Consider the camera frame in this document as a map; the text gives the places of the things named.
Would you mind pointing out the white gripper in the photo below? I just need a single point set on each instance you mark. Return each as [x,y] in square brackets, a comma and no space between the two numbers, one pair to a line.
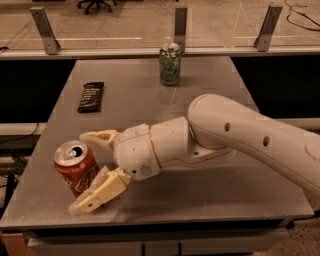
[136,152]

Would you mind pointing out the red Coca-Cola can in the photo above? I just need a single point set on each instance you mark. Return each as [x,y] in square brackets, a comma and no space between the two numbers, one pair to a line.
[76,164]

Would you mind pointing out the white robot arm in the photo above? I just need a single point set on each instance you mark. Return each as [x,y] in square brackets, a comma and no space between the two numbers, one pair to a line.
[215,128]

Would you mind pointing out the green soda can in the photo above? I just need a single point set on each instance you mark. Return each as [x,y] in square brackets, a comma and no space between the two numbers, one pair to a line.
[169,64]

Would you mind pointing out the black snack bar wrapper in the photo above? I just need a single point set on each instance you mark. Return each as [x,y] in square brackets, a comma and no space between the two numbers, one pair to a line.
[91,97]

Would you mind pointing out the black office chair base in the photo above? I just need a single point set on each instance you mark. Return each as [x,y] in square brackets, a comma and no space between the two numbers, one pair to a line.
[91,3]

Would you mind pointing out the left metal bracket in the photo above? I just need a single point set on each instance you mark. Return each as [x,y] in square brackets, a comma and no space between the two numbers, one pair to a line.
[50,43]

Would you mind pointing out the metal bracket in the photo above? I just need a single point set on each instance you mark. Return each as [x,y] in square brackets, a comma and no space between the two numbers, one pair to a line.
[50,43]
[180,24]
[263,41]

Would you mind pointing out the middle metal bracket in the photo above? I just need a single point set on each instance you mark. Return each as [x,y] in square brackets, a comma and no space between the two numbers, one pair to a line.
[180,24]

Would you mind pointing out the metal rail behind table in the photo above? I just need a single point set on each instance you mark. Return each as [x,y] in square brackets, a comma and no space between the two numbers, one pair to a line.
[150,52]

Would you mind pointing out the right metal bracket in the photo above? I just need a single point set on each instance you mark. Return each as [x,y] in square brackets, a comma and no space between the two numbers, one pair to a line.
[263,41]

